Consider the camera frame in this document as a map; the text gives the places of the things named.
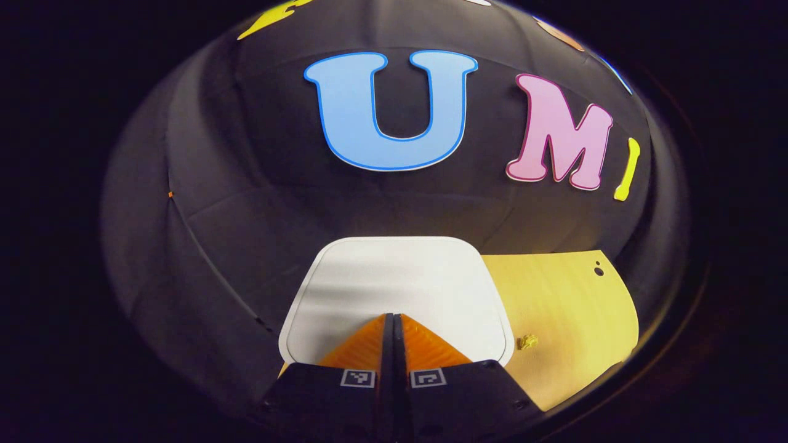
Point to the black backdrop cloth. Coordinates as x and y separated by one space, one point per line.
246 184

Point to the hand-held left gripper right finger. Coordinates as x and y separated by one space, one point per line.
449 412

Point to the white desktop garbage bin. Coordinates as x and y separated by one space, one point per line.
394 283

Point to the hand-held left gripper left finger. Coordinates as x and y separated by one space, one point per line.
345 412

